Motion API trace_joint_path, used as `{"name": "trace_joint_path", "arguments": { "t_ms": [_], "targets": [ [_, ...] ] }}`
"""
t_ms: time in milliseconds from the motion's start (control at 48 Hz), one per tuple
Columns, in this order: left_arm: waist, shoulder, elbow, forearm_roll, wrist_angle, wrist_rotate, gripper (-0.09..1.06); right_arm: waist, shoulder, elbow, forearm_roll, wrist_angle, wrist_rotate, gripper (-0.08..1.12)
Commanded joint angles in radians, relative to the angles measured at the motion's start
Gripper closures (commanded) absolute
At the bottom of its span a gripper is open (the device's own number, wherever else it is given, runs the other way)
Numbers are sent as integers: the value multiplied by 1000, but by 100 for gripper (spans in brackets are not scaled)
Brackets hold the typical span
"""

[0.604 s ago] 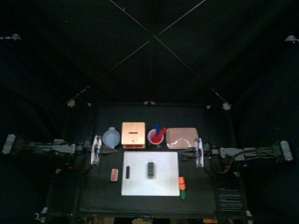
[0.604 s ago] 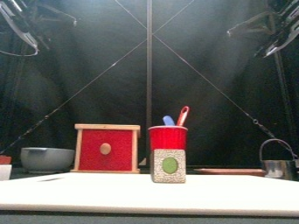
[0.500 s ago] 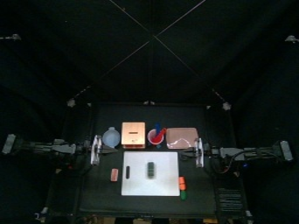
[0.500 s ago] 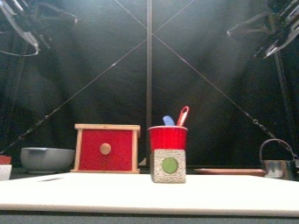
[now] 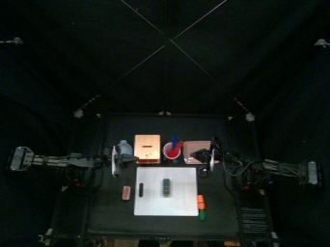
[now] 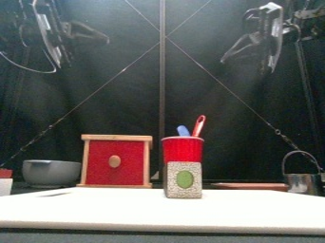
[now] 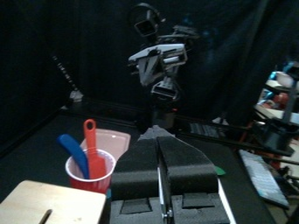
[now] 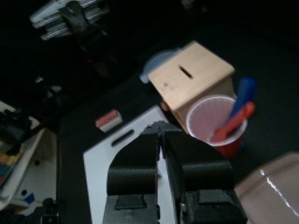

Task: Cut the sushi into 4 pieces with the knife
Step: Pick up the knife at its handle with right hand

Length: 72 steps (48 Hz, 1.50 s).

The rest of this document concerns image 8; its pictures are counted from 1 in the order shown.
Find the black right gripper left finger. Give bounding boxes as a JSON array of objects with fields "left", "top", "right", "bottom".
[{"left": 101, "top": 125, "right": 163, "bottom": 224}]

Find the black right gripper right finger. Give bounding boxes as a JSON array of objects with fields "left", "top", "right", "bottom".
[{"left": 160, "top": 122, "right": 248, "bottom": 224}]

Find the pink and white sushi piece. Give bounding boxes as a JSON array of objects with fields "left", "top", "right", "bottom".
[{"left": 95, "top": 109, "right": 123, "bottom": 132}]

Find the wooden knife block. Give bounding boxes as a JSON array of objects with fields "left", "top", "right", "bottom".
[{"left": 147, "top": 40, "right": 239, "bottom": 132}]

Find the white cutting board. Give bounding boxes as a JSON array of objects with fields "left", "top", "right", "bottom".
[{"left": 81, "top": 105, "right": 179, "bottom": 224}]

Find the red plastic cup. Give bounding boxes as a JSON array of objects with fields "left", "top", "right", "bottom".
[{"left": 184, "top": 94, "right": 248, "bottom": 159}]

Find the pink plastic bowl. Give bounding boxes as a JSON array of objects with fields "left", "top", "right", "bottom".
[{"left": 234, "top": 151, "right": 299, "bottom": 224}]

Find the red plastic utensil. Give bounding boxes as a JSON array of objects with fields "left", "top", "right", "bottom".
[{"left": 210, "top": 101, "right": 258, "bottom": 144}]

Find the white shelf unit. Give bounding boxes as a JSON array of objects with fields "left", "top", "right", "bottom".
[{"left": 0, "top": 128, "right": 59, "bottom": 211}]

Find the light blue plastic lid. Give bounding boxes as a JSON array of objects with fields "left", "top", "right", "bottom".
[{"left": 139, "top": 48, "right": 183, "bottom": 85}]

